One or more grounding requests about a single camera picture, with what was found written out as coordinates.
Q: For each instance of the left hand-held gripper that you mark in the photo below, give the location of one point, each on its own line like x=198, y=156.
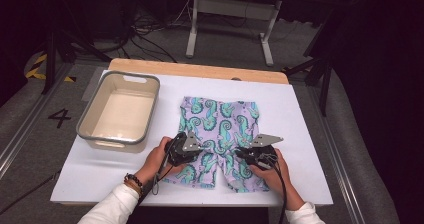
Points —
x=183, y=150

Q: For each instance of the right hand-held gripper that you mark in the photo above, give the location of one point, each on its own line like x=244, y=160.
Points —
x=263, y=154

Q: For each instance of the purple seahorse print garment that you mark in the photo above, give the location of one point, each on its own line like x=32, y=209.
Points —
x=220, y=120

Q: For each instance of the beige plastic bin grey rim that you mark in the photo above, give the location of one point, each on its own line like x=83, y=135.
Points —
x=87, y=120

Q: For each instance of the person's right hand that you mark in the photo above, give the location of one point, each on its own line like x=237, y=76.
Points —
x=278, y=180

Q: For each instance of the person's left hand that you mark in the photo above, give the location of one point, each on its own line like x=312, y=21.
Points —
x=155, y=164

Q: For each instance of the wooden table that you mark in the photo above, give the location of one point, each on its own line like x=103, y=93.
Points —
x=200, y=69

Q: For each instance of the black metal stand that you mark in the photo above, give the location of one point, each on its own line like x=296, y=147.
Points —
x=325, y=84

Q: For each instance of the black tripod stand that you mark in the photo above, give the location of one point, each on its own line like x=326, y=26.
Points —
x=51, y=60

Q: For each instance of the yellow black hazard tape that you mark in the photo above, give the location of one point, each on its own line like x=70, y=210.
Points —
x=33, y=72

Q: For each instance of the metal floor rail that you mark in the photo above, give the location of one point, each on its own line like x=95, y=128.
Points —
x=340, y=164
x=23, y=134

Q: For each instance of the white frame desk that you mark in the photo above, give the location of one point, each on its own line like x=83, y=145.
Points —
x=233, y=9

